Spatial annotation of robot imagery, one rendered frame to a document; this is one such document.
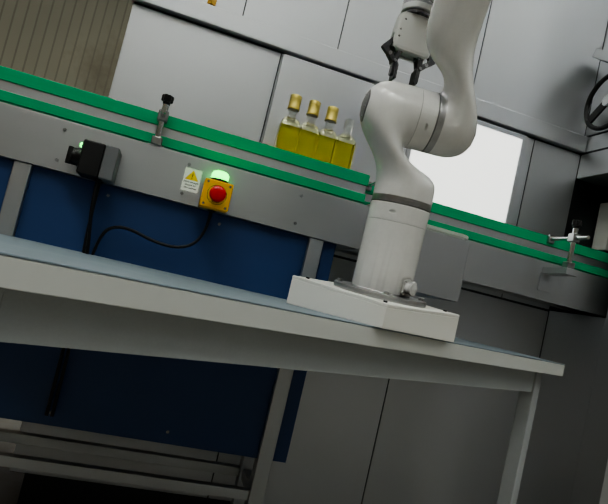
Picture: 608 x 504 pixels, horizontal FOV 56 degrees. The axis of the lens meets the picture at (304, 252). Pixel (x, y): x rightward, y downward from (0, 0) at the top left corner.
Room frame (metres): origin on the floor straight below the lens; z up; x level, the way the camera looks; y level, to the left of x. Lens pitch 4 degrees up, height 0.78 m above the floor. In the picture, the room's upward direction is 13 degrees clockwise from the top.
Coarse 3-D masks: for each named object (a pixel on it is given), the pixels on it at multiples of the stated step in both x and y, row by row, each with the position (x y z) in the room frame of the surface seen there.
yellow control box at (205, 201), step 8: (208, 184) 1.35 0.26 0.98; (216, 184) 1.36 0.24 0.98; (224, 184) 1.36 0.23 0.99; (208, 192) 1.35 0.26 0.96; (200, 200) 1.35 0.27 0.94; (208, 200) 1.36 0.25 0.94; (224, 200) 1.36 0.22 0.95; (208, 208) 1.38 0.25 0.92; (216, 208) 1.36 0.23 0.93; (224, 208) 1.37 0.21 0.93
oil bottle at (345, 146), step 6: (342, 138) 1.63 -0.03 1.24; (348, 138) 1.64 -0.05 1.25; (336, 144) 1.64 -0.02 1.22; (342, 144) 1.63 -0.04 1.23; (348, 144) 1.64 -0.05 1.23; (354, 144) 1.64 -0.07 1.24; (336, 150) 1.63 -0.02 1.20; (342, 150) 1.63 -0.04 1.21; (348, 150) 1.64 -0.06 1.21; (336, 156) 1.63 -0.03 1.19; (342, 156) 1.63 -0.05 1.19; (348, 156) 1.64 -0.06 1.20; (336, 162) 1.63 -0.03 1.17; (342, 162) 1.64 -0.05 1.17; (348, 162) 1.64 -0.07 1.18; (348, 168) 1.64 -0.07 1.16
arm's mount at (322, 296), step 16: (304, 288) 1.12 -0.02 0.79; (320, 288) 1.09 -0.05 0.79; (336, 288) 1.07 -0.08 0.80; (304, 304) 1.12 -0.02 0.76; (320, 304) 1.09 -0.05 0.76; (336, 304) 1.06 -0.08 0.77; (352, 304) 1.03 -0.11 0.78; (368, 304) 1.01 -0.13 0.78; (384, 304) 0.98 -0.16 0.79; (400, 304) 1.05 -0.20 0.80; (352, 320) 1.03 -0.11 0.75; (368, 320) 1.00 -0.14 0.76; (384, 320) 0.98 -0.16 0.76; (400, 320) 1.01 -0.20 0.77; (416, 320) 1.05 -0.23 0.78; (432, 320) 1.08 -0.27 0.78; (448, 320) 1.12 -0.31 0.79; (432, 336) 1.09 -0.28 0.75; (448, 336) 1.13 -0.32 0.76
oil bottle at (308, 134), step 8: (304, 128) 1.60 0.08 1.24; (312, 128) 1.61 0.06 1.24; (304, 136) 1.60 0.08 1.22; (312, 136) 1.61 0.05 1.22; (296, 144) 1.61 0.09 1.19; (304, 144) 1.60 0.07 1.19; (312, 144) 1.61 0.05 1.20; (296, 152) 1.60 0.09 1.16; (304, 152) 1.61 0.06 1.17; (312, 152) 1.61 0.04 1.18
